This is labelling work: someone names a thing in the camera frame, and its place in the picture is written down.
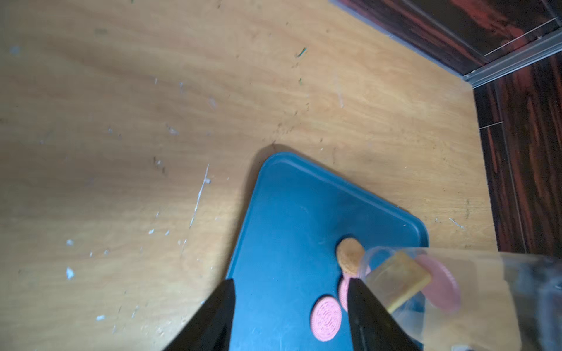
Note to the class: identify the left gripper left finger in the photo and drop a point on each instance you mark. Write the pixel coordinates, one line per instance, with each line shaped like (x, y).
(210, 327)

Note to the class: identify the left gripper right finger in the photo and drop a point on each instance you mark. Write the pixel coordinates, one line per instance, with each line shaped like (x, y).
(372, 327)

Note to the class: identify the clear jar with cookies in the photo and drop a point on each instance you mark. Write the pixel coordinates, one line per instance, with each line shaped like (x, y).
(508, 301)

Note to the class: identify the pink cookie inside jar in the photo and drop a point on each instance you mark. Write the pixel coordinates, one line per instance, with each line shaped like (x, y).
(443, 291)

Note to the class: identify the pink round cookie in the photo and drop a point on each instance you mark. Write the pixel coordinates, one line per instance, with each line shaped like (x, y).
(325, 318)

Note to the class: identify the yellow square cookie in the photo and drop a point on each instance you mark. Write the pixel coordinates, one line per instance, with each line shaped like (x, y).
(397, 283)

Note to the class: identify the brown round cookie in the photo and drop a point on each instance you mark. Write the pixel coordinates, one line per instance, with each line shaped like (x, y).
(349, 253)

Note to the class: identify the teal plastic tray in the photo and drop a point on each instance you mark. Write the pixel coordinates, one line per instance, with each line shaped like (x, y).
(285, 258)

